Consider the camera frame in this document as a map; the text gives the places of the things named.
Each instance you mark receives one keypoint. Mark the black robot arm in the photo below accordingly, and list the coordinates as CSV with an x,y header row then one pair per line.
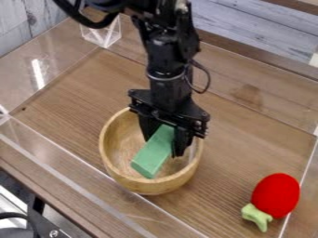
x,y
171,42

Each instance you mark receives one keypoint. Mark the clear acrylic fence panel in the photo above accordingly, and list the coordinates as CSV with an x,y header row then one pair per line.
x,y
90,198

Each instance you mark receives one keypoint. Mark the green rectangular block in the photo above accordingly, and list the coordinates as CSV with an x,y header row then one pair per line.
x,y
153,153

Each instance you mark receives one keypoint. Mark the clear acrylic corner bracket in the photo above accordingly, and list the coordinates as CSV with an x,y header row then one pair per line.
x,y
102,37

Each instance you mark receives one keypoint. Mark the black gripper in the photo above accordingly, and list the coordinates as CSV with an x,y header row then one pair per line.
x,y
165,104

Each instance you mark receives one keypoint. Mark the brown wooden bowl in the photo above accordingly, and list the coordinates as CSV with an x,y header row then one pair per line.
x,y
120,140

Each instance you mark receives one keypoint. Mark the black metal table frame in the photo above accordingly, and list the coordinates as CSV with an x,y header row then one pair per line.
x,y
34,218

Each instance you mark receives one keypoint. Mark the red plush radish toy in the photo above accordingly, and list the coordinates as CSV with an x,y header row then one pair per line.
x,y
274,199

